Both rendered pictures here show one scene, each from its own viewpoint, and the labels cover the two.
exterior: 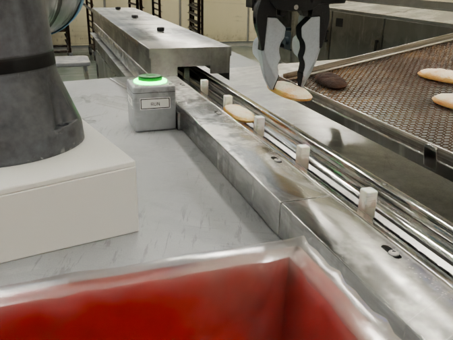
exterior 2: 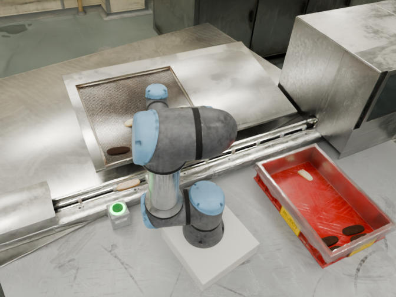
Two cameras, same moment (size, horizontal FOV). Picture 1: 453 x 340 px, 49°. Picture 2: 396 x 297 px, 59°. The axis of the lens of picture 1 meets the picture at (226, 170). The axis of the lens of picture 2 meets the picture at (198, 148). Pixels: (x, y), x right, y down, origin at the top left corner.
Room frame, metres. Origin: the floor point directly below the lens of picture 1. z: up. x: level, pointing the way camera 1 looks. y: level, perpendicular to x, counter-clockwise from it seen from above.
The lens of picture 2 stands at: (0.68, 0.92, 1.98)
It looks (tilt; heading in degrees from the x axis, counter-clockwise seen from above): 44 degrees down; 260
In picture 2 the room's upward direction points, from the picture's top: 5 degrees clockwise
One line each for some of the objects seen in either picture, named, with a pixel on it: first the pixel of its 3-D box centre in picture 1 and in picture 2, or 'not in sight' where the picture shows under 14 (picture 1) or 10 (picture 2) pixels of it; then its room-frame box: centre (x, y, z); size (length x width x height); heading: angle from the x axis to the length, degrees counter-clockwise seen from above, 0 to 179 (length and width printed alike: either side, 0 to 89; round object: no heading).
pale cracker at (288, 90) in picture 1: (288, 88); not in sight; (0.65, -0.08, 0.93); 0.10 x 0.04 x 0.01; 20
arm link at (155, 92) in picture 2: not in sight; (157, 101); (0.67, -0.07, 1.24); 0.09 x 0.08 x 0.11; 92
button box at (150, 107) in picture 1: (152, 112); (118, 216); (0.83, 0.13, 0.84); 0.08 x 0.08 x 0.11; 20
